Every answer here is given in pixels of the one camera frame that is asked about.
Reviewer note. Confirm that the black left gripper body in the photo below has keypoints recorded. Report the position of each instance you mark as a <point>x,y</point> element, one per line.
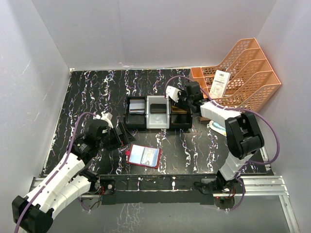
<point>103,142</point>

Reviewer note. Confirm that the red leather card holder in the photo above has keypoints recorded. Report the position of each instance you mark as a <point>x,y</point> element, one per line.
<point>135,153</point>

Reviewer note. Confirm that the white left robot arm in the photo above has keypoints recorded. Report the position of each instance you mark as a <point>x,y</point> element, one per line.
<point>36,211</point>

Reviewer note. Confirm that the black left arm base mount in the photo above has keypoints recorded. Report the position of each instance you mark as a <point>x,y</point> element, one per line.
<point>102,188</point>

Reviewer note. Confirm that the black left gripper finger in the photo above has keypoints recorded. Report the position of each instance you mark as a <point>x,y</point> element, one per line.
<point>114,141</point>
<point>125,136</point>

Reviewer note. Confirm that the white paper receipt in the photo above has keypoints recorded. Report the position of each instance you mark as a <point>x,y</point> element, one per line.
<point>219,84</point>

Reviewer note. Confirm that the white VIP chip card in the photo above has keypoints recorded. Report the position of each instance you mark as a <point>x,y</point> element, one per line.
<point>137,106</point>

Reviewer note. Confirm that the black bin right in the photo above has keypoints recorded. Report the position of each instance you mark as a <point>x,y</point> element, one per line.
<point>179,121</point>

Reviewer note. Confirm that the black bin left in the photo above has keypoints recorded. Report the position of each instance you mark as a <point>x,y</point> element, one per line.
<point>134,121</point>

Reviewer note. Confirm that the aluminium frame rail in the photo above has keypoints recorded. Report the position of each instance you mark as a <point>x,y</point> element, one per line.
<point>168,189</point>

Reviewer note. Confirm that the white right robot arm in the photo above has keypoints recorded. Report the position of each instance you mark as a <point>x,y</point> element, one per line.
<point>243,135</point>

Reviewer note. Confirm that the black card in white bin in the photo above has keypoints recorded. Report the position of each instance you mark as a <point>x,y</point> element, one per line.
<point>157,108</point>

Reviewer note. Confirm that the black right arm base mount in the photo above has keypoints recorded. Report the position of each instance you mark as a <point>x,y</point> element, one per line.
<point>228,188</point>

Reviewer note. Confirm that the white bin middle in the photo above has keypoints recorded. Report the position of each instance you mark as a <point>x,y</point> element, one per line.
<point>157,121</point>

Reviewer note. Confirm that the white blue tape dispenser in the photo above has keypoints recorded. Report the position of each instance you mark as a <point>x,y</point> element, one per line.
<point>217,128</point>

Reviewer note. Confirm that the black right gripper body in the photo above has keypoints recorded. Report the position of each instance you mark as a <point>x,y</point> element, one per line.
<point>191,100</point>

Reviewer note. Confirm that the black bin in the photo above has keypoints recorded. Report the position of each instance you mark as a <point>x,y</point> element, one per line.
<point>179,121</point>
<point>134,121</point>

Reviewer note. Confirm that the orange plastic desk organizer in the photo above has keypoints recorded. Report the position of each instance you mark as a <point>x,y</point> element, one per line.
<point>252,79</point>

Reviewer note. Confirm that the gold magnetic stripe card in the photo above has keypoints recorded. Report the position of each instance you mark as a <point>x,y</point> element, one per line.
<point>176,110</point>

